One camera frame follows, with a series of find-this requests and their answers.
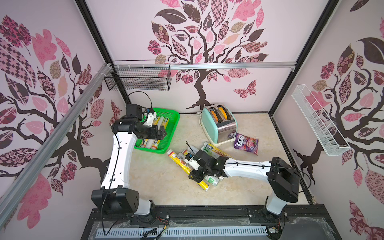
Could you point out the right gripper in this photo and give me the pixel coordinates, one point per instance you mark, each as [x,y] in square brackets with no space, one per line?
[199,168]

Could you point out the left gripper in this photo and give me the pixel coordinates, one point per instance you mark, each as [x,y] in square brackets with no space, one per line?
[152,135]

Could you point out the short yellow wrap roll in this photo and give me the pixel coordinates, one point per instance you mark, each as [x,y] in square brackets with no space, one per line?
[148,143]

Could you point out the clear white-label wrap roll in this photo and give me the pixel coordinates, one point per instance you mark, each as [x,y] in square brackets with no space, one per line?
[209,179]

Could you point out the green-label wrap roll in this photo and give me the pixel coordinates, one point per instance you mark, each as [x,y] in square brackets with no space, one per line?
[207,148]

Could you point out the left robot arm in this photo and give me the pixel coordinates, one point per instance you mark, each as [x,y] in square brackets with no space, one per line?
[115,195]

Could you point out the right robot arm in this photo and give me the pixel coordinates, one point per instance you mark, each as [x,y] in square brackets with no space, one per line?
[283,179]

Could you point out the green plastic basket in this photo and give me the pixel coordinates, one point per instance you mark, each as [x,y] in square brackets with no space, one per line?
[170,129]

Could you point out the yellow red wrap roll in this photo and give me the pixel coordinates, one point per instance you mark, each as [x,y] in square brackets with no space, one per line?
[220,152]

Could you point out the mint green toaster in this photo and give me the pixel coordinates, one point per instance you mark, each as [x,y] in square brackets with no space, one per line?
[219,124]

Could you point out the purple Fox's candy bag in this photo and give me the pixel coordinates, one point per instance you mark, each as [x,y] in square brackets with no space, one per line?
[246,144]

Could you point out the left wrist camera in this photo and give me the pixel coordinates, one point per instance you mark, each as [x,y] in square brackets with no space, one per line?
[150,117]

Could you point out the black wire wall basket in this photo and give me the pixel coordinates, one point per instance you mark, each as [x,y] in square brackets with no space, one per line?
[139,75]

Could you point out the white slotted cable duct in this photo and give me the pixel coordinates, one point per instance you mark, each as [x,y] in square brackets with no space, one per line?
[182,232]

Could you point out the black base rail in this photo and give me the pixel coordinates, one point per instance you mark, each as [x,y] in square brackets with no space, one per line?
[255,214]

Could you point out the aluminium rail back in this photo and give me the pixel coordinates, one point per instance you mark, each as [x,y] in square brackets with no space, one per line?
[199,66]

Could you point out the aluminium rail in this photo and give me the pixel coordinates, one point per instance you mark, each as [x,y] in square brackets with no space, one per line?
[29,174]
[199,66]

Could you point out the white wire wall shelf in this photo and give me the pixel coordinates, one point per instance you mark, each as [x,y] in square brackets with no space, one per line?
[312,104]

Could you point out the aluminium rail left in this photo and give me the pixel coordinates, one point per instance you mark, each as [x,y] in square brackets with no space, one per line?
[29,174]

